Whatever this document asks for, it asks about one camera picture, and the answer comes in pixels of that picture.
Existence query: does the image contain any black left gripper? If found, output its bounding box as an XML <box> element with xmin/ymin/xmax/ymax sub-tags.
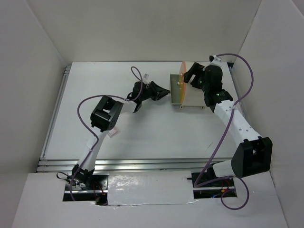
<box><xmin>139</xmin><ymin>81</ymin><xmax>169</xmax><ymax>102</ymax></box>

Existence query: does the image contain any orange top drawer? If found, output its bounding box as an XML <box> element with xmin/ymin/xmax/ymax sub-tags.
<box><xmin>179</xmin><ymin>61</ymin><xmax>188</xmax><ymax>75</ymax></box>

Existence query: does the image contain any orange drawer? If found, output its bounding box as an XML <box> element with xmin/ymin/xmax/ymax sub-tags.
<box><xmin>179</xmin><ymin>61</ymin><xmax>188</xmax><ymax>75</ymax></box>
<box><xmin>177</xmin><ymin>73</ymin><xmax>187</xmax><ymax>92</ymax></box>

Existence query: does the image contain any cream cylindrical drawer organizer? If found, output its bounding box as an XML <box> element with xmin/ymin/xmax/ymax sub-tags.
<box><xmin>180</xmin><ymin>61</ymin><xmax>205</xmax><ymax>109</ymax></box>

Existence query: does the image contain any clear pink nails box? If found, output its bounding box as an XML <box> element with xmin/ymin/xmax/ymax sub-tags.
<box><xmin>108</xmin><ymin>127</ymin><xmax>120</xmax><ymax>138</ymax></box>

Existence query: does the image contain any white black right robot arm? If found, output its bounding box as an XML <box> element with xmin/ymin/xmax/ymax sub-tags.
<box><xmin>183</xmin><ymin>62</ymin><xmax>273</xmax><ymax>186</ymax></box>

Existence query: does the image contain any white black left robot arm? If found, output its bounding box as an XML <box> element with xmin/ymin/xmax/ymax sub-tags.
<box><xmin>71</xmin><ymin>81</ymin><xmax>170</xmax><ymax>190</ymax></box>

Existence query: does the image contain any white foil-taped cover panel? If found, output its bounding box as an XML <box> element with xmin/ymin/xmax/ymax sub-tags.
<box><xmin>107</xmin><ymin>171</ymin><xmax>195</xmax><ymax>206</ymax></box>

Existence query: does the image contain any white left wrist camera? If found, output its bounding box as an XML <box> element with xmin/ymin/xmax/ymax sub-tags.
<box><xmin>142</xmin><ymin>74</ymin><xmax>150</xmax><ymax>84</ymax></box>

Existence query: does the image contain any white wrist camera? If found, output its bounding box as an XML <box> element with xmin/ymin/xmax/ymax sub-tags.
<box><xmin>142</xmin><ymin>74</ymin><xmax>150</xmax><ymax>84</ymax></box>
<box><xmin>209</xmin><ymin>55</ymin><xmax>223</xmax><ymax>67</ymax></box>

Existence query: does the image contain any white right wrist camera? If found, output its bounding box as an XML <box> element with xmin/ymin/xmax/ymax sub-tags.
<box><xmin>209</xmin><ymin>55</ymin><xmax>223</xmax><ymax>67</ymax></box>

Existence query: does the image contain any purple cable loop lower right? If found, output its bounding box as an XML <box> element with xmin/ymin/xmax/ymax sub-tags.
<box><xmin>220</xmin><ymin>177</ymin><xmax>250</xmax><ymax>210</ymax></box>

